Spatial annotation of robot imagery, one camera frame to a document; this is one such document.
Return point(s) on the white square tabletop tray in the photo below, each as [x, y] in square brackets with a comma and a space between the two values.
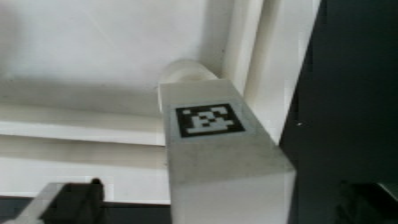
[85, 49]

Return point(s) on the white table leg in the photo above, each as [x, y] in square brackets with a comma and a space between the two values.
[231, 175]

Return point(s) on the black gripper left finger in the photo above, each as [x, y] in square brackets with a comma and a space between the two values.
[68, 204]

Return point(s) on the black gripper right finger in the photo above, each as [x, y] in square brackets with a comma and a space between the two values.
[368, 203]

